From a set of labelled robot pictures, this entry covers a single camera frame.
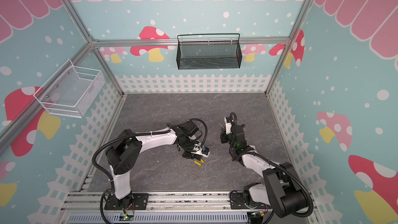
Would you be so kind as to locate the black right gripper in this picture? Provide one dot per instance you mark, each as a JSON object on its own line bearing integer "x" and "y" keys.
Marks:
{"x": 236, "y": 129}

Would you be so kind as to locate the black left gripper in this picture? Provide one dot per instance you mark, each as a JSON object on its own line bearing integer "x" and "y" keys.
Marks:
{"x": 190, "y": 155}

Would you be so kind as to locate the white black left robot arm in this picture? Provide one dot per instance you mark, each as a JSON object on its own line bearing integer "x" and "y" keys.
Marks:
{"x": 123, "y": 154}

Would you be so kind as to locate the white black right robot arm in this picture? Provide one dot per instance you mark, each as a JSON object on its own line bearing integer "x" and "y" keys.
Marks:
{"x": 281, "y": 190}

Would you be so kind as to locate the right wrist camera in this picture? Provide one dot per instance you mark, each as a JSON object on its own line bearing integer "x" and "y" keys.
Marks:
{"x": 228, "y": 125}

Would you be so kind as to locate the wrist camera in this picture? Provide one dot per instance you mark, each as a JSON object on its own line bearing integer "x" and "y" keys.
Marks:
{"x": 228, "y": 125}
{"x": 203, "y": 152}

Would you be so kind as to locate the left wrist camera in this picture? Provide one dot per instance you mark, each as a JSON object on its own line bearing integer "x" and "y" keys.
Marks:
{"x": 203, "y": 152}

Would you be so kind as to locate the black mesh wall basket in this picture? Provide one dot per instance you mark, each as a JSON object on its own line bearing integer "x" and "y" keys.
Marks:
{"x": 209, "y": 51}

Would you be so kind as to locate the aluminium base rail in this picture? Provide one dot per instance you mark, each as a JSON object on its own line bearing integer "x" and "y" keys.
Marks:
{"x": 170, "y": 207}

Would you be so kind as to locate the white wire wall basket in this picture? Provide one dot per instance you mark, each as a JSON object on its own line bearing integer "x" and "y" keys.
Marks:
{"x": 70, "y": 91}

